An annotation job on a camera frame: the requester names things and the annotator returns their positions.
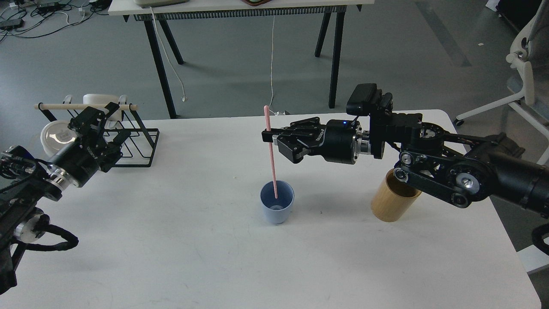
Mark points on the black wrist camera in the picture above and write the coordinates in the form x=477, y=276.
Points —
x=368, y=100

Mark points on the black wire dish rack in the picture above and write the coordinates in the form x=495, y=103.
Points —
x=138, y=149

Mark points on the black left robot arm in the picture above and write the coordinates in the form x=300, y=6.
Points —
x=23, y=225

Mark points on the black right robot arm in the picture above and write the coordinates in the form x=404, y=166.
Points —
x=457, y=169

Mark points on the white background table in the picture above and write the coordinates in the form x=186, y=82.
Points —
x=234, y=65

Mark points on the white mug on rack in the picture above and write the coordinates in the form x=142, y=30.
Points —
x=101, y=100

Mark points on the pink chopstick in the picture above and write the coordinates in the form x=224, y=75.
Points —
x=266, y=112

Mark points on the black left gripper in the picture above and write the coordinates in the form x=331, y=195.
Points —
x=90, y=152

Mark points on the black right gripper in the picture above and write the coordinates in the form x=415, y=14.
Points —
x=334, y=141

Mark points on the bamboo cylinder holder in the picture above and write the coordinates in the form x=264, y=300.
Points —
x=393, y=198

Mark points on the light blue cup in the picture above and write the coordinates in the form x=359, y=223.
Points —
x=277, y=209

